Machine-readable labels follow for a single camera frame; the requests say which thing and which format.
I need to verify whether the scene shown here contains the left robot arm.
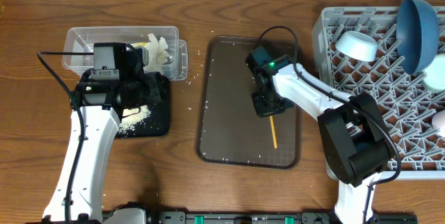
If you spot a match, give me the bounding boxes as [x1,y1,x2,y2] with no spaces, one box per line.
[42,69,170,223]

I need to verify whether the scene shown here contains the black plastic tray bin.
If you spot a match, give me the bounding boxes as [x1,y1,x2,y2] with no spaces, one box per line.
[71,72,172,138]

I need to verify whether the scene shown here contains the grey dishwasher rack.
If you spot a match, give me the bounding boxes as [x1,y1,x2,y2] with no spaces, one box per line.
[312,7,444,180]

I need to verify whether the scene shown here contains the white napkin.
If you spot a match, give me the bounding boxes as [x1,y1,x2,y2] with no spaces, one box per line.
[143,33,170,73]

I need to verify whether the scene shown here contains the brown serving tray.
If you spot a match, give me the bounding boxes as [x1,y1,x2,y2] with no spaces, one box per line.
[195,36,301,170]

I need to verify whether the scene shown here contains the wooden chopstick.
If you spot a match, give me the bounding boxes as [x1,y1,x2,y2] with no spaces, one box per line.
[269,115,278,149]

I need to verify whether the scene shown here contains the dark blue plate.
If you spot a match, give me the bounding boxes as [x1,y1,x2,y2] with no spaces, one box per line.
[396,0,439,74]

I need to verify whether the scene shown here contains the mint green bowl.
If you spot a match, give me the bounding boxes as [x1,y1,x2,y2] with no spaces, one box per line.
[422,54,445,93]

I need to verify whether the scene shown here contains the pink white cup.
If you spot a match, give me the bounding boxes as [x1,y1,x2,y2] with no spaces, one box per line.
[431,110,445,138]

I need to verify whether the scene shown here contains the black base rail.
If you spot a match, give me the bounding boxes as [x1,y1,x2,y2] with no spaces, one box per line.
[102,202,418,224]

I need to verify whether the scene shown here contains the light blue rice bowl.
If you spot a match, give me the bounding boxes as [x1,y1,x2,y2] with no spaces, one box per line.
[335,31,378,62]

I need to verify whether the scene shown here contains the clear plastic bin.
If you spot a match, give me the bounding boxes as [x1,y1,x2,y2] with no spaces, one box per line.
[64,26,188,81]

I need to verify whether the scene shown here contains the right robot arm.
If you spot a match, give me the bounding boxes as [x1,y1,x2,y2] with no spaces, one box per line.
[245,54,397,223]

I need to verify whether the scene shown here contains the pile of white rice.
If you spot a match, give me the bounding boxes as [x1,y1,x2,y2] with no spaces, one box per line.
[118,105,152,136]

